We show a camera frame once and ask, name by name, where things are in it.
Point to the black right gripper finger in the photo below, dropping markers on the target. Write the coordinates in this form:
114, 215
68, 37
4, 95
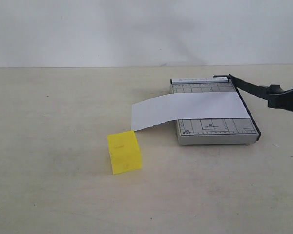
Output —
279, 98

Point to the grey paper cutter base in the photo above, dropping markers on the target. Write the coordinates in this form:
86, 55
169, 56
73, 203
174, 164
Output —
216, 131

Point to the yellow cube block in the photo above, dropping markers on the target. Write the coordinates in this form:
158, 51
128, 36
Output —
124, 151

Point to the white paper strip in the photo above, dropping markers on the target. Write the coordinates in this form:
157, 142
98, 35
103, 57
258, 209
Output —
170, 107

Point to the black cutter blade lever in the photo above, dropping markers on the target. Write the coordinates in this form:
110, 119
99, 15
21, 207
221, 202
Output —
256, 90

